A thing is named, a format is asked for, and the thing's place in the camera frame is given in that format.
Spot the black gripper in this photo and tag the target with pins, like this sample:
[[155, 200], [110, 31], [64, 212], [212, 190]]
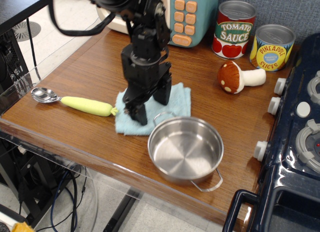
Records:
[[146, 78]]

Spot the light blue towel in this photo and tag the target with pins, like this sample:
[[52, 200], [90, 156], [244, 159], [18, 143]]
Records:
[[179, 105]]

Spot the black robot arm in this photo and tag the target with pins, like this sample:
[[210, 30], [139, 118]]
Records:
[[144, 61]]

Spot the stainless steel pot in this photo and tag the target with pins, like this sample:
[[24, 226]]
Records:
[[185, 150]]

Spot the plush brown mushroom toy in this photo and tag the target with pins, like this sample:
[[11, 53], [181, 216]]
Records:
[[233, 79]]

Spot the toy microwave teal and orange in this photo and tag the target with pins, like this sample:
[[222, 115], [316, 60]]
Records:
[[157, 23]]

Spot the black table leg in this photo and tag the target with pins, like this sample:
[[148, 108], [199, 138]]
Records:
[[121, 212]]

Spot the white stove knob bottom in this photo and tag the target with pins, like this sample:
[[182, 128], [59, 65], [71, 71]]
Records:
[[260, 149]]

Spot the white stove knob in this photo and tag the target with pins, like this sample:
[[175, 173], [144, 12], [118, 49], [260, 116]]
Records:
[[260, 149], [279, 86], [273, 105]]

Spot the tomato sauce can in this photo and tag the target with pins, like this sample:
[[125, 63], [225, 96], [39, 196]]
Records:
[[234, 25]]

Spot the white stove knob middle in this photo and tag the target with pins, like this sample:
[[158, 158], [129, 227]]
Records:
[[273, 105]]

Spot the white stove knob top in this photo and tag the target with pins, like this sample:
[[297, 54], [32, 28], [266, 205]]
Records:
[[279, 86]]

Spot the pineapple slices can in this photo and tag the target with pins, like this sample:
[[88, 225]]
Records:
[[272, 46]]

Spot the black computer tower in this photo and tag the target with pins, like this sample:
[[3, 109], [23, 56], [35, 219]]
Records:
[[12, 63]]

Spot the dark blue toy stove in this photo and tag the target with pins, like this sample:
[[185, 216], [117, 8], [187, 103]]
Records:
[[288, 197]]

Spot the spoon with yellow-green handle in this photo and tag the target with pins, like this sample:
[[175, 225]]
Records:
[[94, 107]]

